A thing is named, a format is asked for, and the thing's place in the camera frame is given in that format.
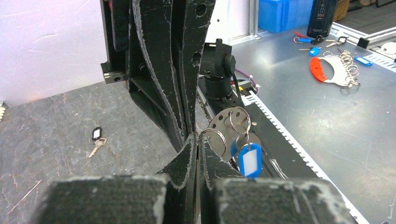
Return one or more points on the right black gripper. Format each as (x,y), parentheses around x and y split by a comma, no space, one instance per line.
(166,39)

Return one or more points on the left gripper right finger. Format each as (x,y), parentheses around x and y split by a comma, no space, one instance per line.
(226,197)

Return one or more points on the red handled key organizer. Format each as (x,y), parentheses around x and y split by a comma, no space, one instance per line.
(344,70)

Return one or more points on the grey slotted cable duct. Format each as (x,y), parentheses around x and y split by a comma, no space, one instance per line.
(253,99)

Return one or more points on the metal key organizer plate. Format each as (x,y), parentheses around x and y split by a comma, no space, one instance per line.
(229,131)

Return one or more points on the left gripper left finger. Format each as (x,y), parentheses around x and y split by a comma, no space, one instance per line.
(167,197)

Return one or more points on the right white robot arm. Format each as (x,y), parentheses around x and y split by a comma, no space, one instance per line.
(218,71)

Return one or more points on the blue plastic storage bin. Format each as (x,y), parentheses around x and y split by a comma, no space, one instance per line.
(280,15)

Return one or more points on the black key tag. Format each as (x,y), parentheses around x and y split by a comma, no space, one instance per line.
(97,140)

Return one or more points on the blue key tag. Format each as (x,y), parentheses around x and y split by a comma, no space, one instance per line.
(247,155)

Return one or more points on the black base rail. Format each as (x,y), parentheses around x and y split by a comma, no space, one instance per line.
(279,159)

